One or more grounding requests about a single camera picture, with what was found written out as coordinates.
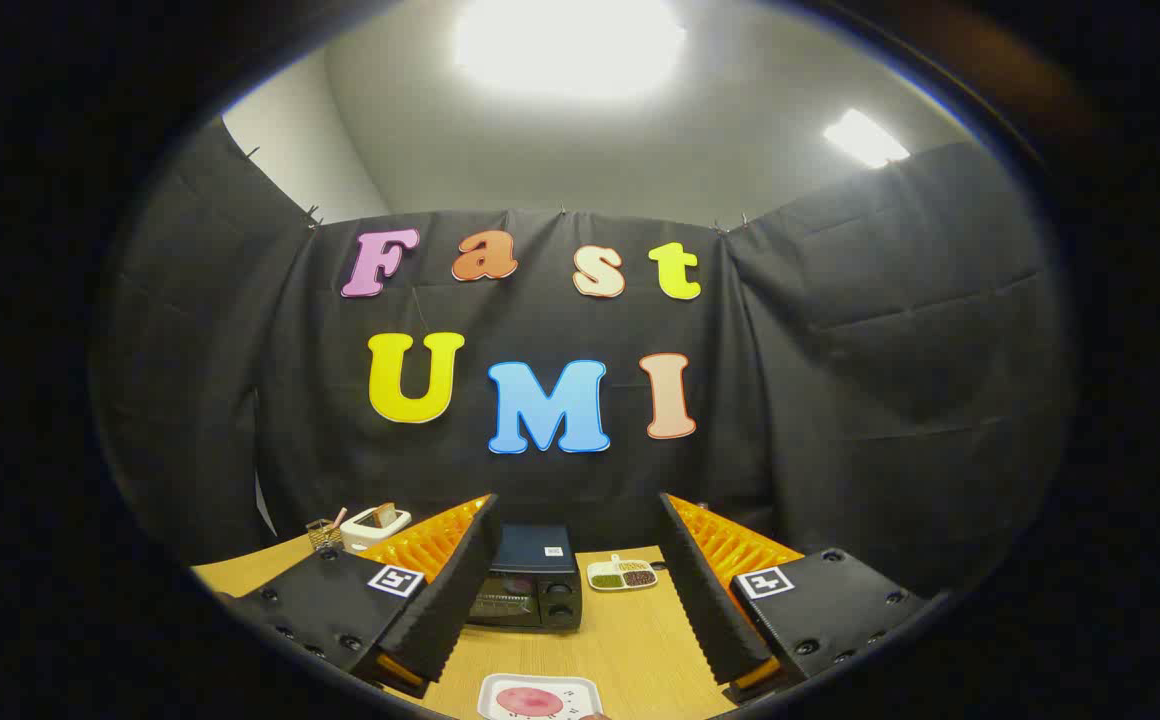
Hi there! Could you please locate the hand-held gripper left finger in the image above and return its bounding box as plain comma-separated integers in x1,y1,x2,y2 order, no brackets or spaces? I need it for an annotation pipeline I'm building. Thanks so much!
225,493,503,699

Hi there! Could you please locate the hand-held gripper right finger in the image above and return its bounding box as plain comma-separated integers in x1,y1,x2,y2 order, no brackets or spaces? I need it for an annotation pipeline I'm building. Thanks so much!
657,491,931,704

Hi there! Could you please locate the black toaster oven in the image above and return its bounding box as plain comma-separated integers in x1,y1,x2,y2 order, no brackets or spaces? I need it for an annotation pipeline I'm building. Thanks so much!
465,524,584,633

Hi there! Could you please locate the pink ham slice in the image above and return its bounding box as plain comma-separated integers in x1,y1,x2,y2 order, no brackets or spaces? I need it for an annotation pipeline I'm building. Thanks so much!
495,686,566,718

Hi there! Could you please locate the white square plate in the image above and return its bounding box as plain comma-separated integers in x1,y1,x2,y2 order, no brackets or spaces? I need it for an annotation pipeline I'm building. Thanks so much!
477,673,604,720

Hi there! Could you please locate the white bread toaster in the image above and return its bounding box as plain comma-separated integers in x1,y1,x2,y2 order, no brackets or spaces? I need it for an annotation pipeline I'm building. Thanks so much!
340,505,413,554

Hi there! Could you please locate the white divided bean dish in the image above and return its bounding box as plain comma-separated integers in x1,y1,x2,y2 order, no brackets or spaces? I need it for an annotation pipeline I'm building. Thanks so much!
586,554,659,592

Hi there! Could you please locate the small ceiling light panel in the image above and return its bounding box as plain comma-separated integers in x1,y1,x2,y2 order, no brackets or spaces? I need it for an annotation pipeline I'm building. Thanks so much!
822,108,911,169

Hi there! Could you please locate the large ceiling light panel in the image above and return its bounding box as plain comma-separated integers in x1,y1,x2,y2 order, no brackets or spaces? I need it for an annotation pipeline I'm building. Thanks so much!
452,0,688,101

